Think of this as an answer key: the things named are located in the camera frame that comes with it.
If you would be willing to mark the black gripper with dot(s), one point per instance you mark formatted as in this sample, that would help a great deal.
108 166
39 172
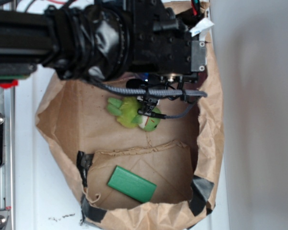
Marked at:
162 42

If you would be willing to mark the brown paper bag tray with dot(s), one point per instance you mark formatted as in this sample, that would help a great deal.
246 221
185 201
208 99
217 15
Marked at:
182 157

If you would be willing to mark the aluminium frame rail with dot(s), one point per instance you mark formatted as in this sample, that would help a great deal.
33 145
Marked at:
7 219

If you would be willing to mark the green plush frog toy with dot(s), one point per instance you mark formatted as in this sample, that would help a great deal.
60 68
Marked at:
126 112

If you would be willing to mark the green rectangular block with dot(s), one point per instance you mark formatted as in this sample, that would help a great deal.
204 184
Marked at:
131 185

